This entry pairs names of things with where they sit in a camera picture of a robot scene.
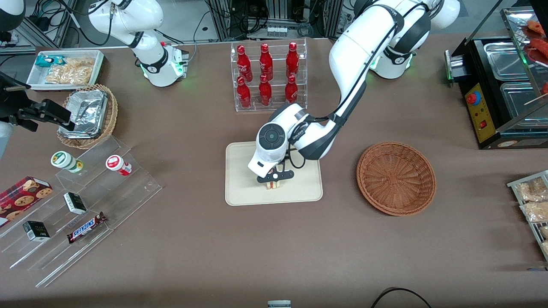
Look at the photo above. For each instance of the light tan wicker basket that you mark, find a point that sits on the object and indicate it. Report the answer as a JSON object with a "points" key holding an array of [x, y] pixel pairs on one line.
{"points": [[110, 115]]}

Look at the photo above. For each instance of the white power strip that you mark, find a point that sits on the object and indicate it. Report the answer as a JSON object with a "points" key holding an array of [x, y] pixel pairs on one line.
{"points": [[277, 31]]}

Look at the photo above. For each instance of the green capped small bottle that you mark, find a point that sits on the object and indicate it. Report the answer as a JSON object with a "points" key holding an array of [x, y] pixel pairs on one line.
{"points": [[64, 161]]}

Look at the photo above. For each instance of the paper triangle sandwich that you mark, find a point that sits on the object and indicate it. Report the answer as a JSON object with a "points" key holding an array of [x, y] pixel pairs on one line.
{"points": [[274, 185]]}

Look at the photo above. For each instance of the red plaid cookie box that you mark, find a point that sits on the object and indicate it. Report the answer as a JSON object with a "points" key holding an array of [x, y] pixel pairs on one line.
{"points": [[21, 199]]}

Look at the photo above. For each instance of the white rectangular snack tray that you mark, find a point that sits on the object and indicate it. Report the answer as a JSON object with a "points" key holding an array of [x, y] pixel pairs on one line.
{"points": [[36, 79]]}

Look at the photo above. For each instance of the brown snickers bar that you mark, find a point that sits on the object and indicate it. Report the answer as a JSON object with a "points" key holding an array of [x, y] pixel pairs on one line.
{"points": [[85, 227]]}

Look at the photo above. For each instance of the clear bagged pastry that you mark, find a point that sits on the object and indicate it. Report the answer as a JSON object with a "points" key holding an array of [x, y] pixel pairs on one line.
{"points": [[535, 211], [531, 190], [544, 232], [545, 248]]}

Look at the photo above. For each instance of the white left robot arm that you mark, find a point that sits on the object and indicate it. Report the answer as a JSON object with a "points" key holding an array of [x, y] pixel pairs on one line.
{"points": [[355, 47]]}

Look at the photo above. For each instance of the teal snack packet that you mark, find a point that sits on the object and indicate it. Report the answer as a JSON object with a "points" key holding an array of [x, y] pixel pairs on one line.
{"points": [[45, 60]]}

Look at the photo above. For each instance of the brown round wicker basket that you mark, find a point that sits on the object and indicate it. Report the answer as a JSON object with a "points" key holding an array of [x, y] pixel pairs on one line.
{"points": [[396, 177]]}

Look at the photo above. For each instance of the red cola bottle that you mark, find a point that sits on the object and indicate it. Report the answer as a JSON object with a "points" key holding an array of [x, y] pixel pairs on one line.
{"points": [[292, 62], [265, 93], [266, 63], [244, 64], [291, 93], [244, 95]]}

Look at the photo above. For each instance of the small black carton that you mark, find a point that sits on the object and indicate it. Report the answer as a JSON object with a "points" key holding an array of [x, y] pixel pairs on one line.
{"points": [[75, 203], [36, 231]]}

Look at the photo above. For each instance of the clear acrylic stepped shelf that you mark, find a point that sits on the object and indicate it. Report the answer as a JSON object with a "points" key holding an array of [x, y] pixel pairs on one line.
{"points": [[128, 192]]}

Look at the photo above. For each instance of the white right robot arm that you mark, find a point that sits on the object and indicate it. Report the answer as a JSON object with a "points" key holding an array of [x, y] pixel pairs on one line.
{"points": [[145, 17]]}

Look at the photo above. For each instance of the black food warmer machine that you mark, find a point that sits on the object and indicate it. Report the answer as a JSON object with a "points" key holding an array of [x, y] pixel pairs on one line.
{"points": [[492, 111]]}

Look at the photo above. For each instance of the grey device at table edge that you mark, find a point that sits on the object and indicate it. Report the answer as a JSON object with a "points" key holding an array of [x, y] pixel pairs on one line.
{"points": [[279, 304]]}

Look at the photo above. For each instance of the red capped small bottle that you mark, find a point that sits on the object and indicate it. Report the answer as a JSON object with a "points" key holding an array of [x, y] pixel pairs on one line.
{"points": [[116, 164]]}

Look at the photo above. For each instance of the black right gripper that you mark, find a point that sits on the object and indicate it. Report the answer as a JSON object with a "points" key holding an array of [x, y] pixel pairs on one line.
{"points": [[13, 104]]}

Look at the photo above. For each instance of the clear acrylic bottle rack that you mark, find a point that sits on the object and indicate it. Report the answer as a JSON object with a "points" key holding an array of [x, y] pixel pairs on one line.
{"points": [[278, 105]]}

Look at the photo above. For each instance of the silver foil containers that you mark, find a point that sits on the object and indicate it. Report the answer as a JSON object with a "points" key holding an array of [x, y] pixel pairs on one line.
{"points": [[87, 111]]}

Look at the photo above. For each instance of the beige plastic serving tray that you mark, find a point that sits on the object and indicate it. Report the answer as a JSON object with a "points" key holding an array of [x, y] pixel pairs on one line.
{"points": [[239, 188]]}

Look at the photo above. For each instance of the clear bag of chips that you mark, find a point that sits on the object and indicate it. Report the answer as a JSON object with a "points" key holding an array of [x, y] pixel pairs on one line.
{"points": [[72, 72]]}

